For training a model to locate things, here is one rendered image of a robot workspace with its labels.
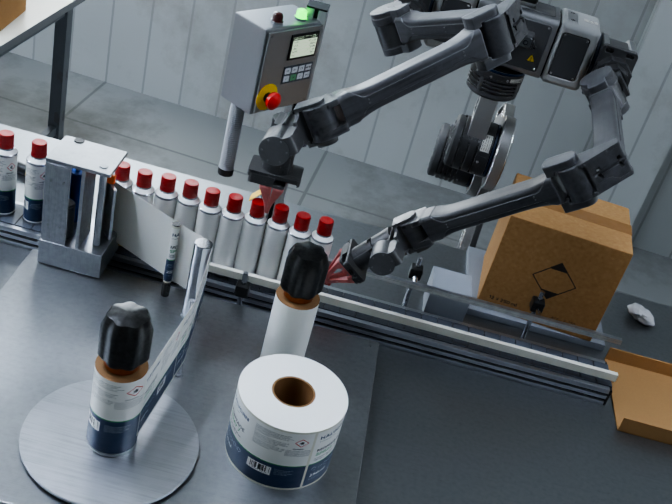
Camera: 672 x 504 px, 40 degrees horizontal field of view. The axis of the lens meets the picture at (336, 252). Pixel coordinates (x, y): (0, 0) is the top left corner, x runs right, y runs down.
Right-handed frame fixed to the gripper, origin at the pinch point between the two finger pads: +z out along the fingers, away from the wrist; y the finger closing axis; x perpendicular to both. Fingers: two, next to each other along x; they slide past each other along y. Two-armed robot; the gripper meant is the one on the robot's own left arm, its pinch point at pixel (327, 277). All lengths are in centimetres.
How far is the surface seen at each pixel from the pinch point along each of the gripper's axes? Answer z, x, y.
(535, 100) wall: -19, 82, -241
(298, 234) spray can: -3.2, -13.7, 2.6
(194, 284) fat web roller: 13.4, -23.3, 21.0
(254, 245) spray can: 7.3, -16.9, 2.3
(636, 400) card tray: -41, 67, 1
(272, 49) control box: -25, -49, 0
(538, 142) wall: -9, 101, -240
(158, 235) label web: 17.9, -33.7, 11.5
